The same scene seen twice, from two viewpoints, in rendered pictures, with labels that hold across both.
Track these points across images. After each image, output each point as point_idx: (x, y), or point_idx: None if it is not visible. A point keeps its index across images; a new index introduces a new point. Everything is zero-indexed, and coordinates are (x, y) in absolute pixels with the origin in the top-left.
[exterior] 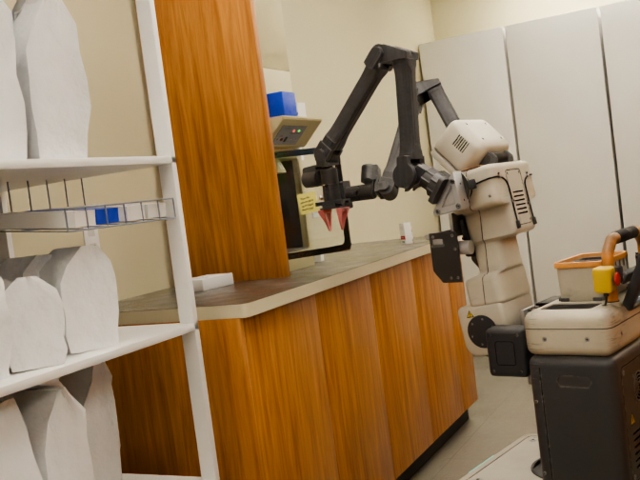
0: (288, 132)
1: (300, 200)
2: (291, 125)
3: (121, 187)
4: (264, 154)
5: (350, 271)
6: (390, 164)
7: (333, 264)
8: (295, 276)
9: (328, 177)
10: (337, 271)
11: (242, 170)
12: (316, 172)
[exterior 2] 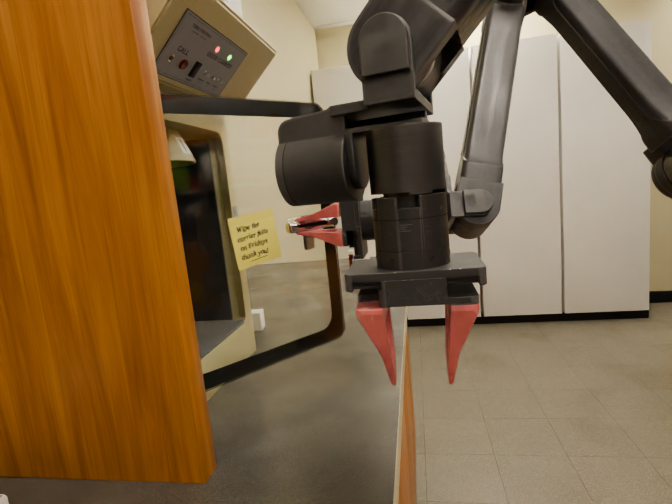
0: (202, 49)
1: (237, 232)
2: (213, 25)
3: None
4: (118, 79)
5: (398, 447)
6: (480, 146)
7: (301, 360)
8: (236, 488)
9: (416, 162)
10: (371, 466)
11: (42, 134)
12: (350, 140)
